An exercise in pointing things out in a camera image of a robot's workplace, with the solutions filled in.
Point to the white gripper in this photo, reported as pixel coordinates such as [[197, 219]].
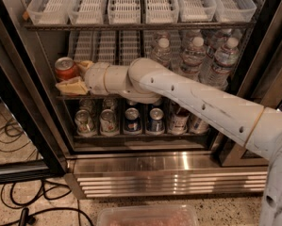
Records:
[[94, 77]]

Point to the red coke can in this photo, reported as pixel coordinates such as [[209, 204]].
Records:
[[66, 69]]

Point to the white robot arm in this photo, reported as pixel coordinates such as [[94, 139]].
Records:
[[253, 126]]

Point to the middle shelf empty tray left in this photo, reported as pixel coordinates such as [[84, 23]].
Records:
[[106, 47]]

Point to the shelf empty tray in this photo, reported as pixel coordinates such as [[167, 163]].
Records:
[[129, 46], [106, 47]]

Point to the green soda can front left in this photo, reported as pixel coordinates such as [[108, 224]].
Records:
[[85, 126]]

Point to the green soda can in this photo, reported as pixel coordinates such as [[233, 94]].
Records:
[[85, 126], [108, 123]]

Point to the middle shelf empty tray right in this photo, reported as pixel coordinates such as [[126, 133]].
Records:
[[129, 46]]

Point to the shelf plastic tray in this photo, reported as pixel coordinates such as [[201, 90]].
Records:
[[161, 11], [87, 11], [196, 10], [124, 11], [231, 11], [48, 12]]

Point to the blue pepsi can front left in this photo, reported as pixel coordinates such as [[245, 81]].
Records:
[[132, 121]]

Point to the blue pepsi can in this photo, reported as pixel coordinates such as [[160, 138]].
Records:
[[155, 125], [132, 121]]

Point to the open glass fridge door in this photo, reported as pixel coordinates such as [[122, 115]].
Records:
[[27, 146]]

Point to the blue pepsi can front right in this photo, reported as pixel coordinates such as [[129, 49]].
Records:
[[155, 125]]

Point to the stainless steel fridge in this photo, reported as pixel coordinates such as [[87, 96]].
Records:
[[145, 165]]

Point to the front left water bottle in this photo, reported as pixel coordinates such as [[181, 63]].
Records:
[[162, 53]]

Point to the water bottle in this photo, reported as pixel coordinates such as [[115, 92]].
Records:
[[219, 64], [162, 53], [192, 56]]

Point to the brown tea bottle left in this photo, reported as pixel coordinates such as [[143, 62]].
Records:
[[177, 122]]

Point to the brown tea bottle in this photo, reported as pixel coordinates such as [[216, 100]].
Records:
[[177, 122], [197, 125]]

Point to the front middle water bottle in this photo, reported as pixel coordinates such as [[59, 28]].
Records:
[[192, 56]]

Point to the brown tea bottle right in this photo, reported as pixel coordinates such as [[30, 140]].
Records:
[[197, 125]]

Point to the front right water bottle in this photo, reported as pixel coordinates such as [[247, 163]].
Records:
[[219, 64]]

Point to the clear plastic container on floor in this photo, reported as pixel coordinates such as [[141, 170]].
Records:
[[149, 215]]

